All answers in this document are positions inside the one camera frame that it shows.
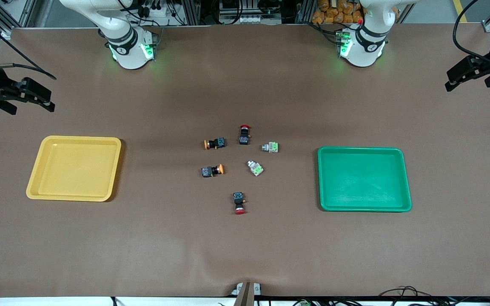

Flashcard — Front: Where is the yellow plastic tray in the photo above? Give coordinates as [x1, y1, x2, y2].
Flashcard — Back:
[26, 136, 122, 202]

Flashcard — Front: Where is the pile of orange pieces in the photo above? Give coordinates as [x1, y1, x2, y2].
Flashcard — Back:
[312, 0, 364, 25]

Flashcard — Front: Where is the white power strip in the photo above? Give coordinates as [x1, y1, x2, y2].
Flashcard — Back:
[139, 0, 177, 20]

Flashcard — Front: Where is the green plastic tray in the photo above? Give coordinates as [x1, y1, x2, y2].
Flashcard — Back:
[317, 147, 412, 212]

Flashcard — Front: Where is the grey electronics box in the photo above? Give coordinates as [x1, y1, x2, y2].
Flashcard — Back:
[217, 0, 271, 24]

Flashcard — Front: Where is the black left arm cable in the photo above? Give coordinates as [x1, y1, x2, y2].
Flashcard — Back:
[452, 0, 490, 60]

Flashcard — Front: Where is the black cable bundle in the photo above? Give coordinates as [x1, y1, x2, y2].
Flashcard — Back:
[377, 286, 490, 306]

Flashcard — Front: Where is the grey metal mount bracket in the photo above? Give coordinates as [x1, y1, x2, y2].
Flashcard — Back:
[230, 281, 262, 306]

